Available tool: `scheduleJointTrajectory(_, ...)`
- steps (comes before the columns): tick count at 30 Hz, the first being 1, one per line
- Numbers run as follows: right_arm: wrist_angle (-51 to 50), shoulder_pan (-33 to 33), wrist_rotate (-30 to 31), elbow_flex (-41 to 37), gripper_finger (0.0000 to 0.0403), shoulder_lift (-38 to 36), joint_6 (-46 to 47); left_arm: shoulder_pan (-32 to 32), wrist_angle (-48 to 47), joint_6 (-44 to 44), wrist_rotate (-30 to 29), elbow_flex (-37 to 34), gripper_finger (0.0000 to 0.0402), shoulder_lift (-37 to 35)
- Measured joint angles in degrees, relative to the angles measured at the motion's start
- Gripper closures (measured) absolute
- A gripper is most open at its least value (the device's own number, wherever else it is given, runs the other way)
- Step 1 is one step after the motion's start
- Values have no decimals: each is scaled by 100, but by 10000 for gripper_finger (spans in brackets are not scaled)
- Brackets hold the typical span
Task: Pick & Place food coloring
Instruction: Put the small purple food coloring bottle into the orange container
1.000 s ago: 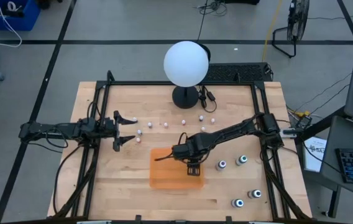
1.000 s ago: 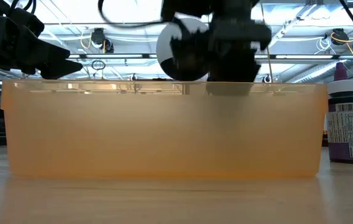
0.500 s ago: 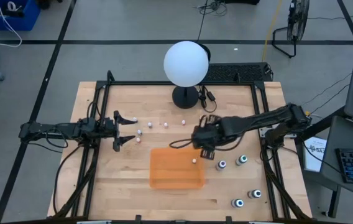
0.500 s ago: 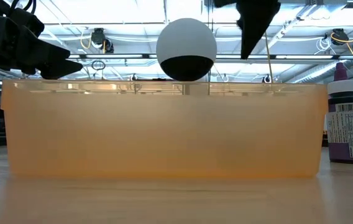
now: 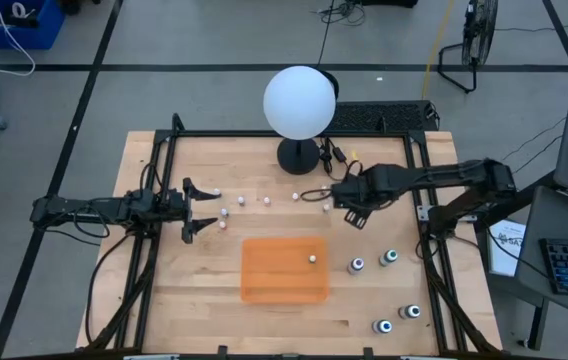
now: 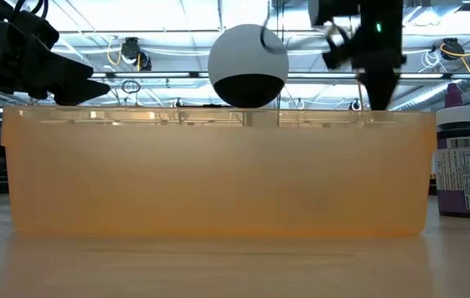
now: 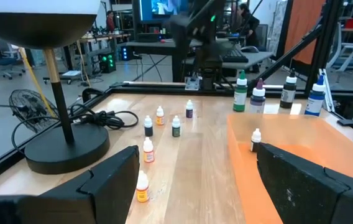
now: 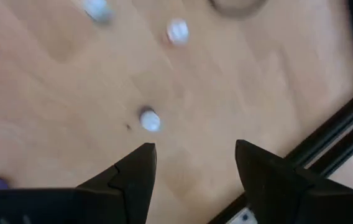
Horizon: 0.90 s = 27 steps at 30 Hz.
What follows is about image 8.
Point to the white ball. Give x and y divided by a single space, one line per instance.
178 31
97 9

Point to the white globe table lamp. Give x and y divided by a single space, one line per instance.
238 7

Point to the white frame label plate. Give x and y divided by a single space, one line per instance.
241 217

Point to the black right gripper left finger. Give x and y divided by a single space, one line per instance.
136 174

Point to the black aluminium table frame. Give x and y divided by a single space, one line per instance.
335 124

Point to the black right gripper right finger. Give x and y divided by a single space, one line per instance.
266 180

